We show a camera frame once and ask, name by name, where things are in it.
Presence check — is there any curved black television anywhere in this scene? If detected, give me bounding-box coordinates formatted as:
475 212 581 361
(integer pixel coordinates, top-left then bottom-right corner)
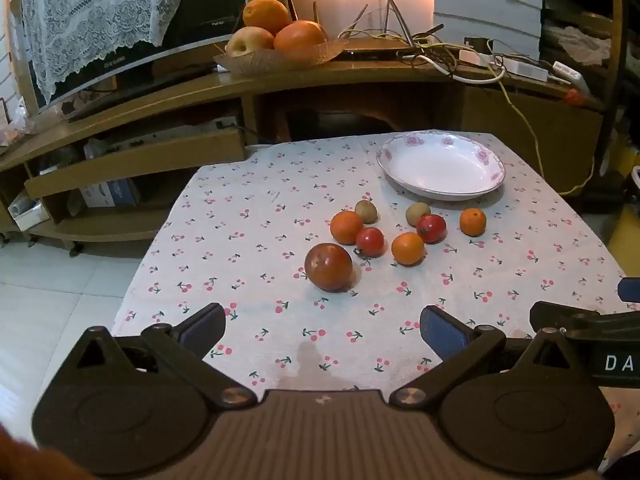
9 0 251 111

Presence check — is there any white plug adapter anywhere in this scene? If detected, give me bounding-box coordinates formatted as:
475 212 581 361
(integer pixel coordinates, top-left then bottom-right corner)
459 48 494 67

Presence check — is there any white slatted panel stack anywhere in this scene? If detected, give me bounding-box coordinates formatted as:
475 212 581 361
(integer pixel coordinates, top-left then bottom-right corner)
433 0 544 62

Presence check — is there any red tomato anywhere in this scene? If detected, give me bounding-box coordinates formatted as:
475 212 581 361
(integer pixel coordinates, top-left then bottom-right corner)
416 214 447 244
355 227 386 257

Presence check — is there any yellow apple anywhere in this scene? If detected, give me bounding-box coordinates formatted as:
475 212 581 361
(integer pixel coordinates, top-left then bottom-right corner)
225 26 276 58

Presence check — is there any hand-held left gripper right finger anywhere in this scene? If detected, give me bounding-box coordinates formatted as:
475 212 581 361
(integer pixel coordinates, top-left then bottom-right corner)
389 305 593 408

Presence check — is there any white cardboard box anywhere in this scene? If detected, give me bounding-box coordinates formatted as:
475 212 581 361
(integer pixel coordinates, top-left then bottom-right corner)
80 178 141 209

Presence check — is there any cherry print tablecloth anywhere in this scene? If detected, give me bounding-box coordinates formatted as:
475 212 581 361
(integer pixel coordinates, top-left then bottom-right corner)
111 132 640 466

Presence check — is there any white cable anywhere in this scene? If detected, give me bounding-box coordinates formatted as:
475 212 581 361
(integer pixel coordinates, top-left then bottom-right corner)
395 50 507 85

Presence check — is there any small orange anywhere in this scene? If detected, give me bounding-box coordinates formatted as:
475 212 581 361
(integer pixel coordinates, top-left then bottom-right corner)
391 232 426 267
330 211 364 246
459 208 487 237

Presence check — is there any large orange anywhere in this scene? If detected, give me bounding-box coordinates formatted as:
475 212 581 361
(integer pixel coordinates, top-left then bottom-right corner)
242 0 293 36
273 20 329 64

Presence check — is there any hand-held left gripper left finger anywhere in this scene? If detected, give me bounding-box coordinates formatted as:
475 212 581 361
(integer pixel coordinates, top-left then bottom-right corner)
70 303 257 408

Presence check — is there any white lace cloth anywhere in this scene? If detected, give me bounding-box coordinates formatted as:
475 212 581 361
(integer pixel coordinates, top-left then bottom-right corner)
20 0 193 104

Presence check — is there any yellow cable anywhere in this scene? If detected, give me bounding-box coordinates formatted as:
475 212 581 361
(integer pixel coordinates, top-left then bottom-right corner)
345 30 596 197

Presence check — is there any wooden shelf unit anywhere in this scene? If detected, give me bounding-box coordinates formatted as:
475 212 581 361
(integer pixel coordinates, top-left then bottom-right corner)
540 0 628 111

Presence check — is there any glass fruit bowl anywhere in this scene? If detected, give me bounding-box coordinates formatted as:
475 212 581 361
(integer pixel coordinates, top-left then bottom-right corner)
214 40 346 79

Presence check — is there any white floral plate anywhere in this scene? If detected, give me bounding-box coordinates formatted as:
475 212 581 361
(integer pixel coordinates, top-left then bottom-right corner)
376 131 506 202

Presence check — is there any clear plastic bag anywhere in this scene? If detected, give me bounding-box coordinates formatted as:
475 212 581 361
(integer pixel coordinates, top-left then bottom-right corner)
0 96 37 150

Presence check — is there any white power strip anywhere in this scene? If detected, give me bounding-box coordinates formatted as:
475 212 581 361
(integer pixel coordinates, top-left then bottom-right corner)
500 55 551 82

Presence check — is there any large red apple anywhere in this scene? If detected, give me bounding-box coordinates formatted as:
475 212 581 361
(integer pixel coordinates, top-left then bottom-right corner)
304 243 354 293

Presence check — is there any wooden television stand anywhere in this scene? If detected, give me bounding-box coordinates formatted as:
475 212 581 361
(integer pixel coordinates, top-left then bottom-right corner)
0 52 607 252

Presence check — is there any white lace doily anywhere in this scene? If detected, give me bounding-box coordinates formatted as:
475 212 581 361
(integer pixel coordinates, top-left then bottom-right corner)
544 24 612 67

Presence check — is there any black router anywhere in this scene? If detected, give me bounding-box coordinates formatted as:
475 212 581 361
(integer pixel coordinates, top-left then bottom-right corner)
340 0 446 62

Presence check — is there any white charger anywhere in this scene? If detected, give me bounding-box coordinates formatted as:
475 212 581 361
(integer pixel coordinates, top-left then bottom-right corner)
551 61 586 87

